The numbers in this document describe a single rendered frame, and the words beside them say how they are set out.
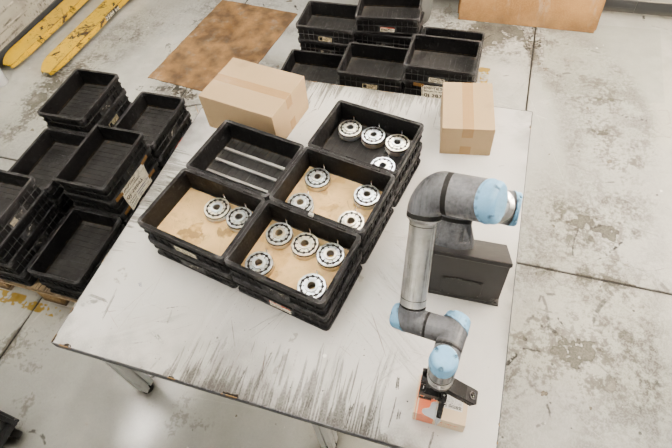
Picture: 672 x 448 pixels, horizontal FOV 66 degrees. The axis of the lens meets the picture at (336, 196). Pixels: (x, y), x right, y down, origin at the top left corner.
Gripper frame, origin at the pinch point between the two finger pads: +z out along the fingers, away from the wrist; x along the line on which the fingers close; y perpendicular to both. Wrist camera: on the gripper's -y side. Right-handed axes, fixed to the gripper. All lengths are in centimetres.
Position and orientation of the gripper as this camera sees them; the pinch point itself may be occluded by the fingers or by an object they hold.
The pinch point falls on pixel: (441, 401)
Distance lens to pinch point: 178.6
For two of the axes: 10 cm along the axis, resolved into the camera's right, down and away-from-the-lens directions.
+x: -2.9, 7.7, -5.7
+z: 0.8, 6.1, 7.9
